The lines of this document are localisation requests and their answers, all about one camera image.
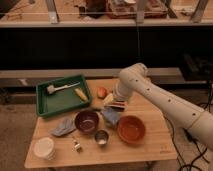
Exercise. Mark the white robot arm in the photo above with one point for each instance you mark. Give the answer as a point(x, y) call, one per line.
point(196, 120)

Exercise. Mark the blue sponge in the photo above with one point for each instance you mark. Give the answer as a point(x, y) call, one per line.
point(110, 116)

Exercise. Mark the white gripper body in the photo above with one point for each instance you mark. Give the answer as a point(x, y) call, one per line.
point(121, 92)

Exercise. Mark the dark purple bowl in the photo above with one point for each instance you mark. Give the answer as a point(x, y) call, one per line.
point(87, 121)

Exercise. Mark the white paper cup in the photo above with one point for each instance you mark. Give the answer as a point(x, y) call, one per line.
point(44, 148)

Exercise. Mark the yellow banana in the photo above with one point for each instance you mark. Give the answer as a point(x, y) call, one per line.
point(81, 94)

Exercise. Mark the wooden table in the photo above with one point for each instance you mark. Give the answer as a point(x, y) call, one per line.
point(156, 145)

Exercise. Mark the small metal cup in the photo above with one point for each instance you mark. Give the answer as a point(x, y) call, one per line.
point(101, 137)

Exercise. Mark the grey cloth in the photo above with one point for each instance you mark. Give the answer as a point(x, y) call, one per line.
point(65, 127)

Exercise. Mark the striped box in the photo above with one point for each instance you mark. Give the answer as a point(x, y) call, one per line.
point(118, 106)

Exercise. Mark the orange bowl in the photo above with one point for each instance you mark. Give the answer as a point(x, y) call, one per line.
point(131, 129)

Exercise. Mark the green plastic tray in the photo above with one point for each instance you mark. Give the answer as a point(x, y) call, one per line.
point(48, 105)

